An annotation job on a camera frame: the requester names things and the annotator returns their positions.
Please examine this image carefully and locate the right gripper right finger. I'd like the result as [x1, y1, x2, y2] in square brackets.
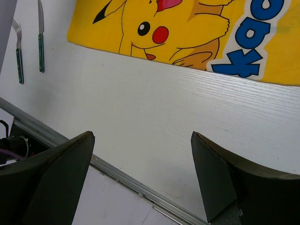
[191, 132, 300, 225]

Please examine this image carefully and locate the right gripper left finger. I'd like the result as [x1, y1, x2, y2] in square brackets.
[0, 131, 95, 225]

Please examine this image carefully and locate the yellow Pikachu placemat cloth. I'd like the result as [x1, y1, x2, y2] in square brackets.
[67, 0, 300, 86]

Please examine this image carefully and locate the green handled fork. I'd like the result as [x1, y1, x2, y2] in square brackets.
[11, 19, 24, 84]

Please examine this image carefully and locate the green handled knife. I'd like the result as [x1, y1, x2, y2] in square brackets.
[37, 0, 45, 73]

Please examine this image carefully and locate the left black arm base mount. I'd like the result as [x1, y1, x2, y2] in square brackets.
[0, 120, 50, 165]

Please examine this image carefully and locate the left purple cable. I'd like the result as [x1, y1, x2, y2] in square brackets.
[0, 147, 25, 162]

